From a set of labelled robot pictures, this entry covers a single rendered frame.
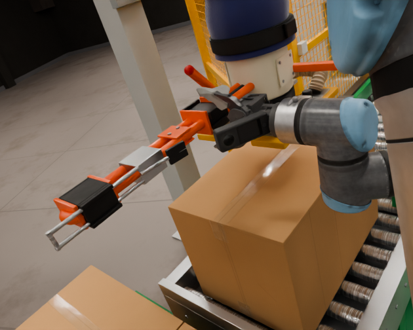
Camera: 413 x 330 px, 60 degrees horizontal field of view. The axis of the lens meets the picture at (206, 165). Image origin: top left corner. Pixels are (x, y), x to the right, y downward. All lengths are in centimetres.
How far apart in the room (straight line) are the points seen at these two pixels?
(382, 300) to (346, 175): 58
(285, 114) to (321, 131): 8
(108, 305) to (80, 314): 11
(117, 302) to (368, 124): 114
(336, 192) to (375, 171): 8
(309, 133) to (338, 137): 5
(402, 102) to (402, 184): 4
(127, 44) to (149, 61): 14
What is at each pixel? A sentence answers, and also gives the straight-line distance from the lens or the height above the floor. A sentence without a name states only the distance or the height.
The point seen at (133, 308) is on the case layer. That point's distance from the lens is 145.
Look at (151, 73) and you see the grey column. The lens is 196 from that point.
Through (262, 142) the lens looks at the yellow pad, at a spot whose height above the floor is 112.
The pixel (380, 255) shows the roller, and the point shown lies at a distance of 139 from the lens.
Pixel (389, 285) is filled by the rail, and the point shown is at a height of 60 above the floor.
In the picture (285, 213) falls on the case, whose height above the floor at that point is 95.
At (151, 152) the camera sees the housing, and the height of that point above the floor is 125.
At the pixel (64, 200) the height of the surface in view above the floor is 125.
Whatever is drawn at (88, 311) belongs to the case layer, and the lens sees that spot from 154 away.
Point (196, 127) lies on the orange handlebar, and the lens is 81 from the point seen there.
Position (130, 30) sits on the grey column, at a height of 136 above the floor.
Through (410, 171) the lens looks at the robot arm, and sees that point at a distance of 19.
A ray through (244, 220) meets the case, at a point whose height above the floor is 95.
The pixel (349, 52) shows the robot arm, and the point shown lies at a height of 149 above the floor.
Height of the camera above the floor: 154
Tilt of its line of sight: 28 degrees down
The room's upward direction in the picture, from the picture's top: 18 degrees counter-clockwise
